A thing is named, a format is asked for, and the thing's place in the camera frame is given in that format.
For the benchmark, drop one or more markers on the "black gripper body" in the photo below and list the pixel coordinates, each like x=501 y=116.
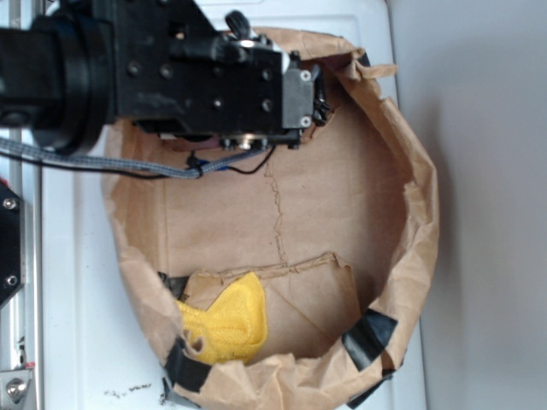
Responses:
x=175 y=73

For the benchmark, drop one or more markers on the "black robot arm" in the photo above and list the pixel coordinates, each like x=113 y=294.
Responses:
x=58 y=77

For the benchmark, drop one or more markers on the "brown paper bag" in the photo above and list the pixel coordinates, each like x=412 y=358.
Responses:
x=342 y=233

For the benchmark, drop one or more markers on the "yellow knitted cloth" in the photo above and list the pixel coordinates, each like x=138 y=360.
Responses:
x=233 y=327

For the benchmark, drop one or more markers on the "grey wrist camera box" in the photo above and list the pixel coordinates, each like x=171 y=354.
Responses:
x=303 y=95

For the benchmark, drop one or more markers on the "black metal bracket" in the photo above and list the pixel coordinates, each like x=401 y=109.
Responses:
x=12 y=243

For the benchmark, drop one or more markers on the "aluminium frame rail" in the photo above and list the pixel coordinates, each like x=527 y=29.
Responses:
x=22 y=372

